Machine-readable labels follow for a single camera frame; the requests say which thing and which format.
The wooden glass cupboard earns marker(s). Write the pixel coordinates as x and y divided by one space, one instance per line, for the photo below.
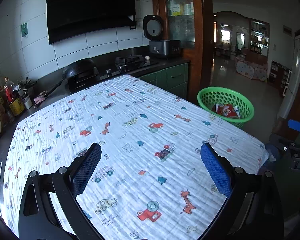
191 23

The green plastic waste basket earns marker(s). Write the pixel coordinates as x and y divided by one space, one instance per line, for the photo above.
209 96

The red cap oil bottle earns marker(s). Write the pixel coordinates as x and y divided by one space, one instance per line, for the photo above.
9 90

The black range hood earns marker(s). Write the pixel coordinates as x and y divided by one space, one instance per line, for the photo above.
68 18

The green kitchen cabinet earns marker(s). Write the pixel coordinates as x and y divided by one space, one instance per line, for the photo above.
172 79

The blue plastic bag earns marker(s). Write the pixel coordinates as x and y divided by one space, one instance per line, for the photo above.
273 153

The wooden display cabinet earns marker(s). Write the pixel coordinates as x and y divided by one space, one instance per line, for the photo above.
259 37

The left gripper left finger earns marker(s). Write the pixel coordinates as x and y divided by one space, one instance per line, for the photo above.
37 216

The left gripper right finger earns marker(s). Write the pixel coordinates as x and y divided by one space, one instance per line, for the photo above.
252 206

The polka dot play fence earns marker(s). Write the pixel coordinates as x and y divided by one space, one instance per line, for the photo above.
251 70

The printed white tablecloth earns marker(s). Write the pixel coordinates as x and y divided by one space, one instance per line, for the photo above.
150 182

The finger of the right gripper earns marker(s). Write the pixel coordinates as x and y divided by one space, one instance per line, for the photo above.
293 124

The dark shoe rack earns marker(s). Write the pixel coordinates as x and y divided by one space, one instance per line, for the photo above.
279 77

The white air conditioner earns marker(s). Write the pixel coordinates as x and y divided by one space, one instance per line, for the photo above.
293 82

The yellow tin can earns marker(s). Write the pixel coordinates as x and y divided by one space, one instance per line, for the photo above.
17 106

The black rice cooker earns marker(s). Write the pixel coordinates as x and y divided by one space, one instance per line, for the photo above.
153 29

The black wok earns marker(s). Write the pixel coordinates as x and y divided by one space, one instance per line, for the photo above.
78 75

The black gas stove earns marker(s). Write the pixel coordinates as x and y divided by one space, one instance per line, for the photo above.
124 64

